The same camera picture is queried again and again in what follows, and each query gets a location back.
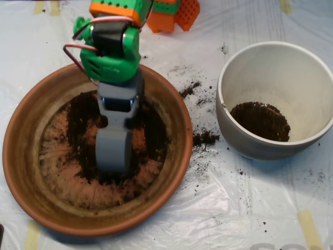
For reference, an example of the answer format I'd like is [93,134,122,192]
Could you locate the dark soil pile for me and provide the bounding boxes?
[56,91,171,206]

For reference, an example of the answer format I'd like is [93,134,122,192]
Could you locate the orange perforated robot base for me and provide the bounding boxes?
[145,0,201,33]

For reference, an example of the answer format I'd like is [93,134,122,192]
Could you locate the small spilled soil clump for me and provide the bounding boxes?
[179,81,202,98]

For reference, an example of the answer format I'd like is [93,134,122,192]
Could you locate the terracotta saucer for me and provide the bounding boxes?
[2,61,194,238]

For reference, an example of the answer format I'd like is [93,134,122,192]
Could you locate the large spilled soil clump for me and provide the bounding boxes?
[193,130,221,148]

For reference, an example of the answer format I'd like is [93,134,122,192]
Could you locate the dark soil in pot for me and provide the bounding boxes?
[229,102,291,143]

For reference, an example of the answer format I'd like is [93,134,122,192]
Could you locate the white ceramic pot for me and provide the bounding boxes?
[215,41,333,161]

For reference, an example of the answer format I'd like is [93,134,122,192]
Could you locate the beige masking tape strip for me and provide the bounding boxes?
[298,210,323,250]
[33,1,46,15]
[24,220,41,250]
[280,0,292,14]
[49,1,62,17]

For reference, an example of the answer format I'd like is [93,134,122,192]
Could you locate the clear plastic cover sheet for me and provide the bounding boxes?
[0,0,333,250]

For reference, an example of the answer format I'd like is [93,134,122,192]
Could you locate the red and white servo cable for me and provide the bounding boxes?
[63,0,156,85]

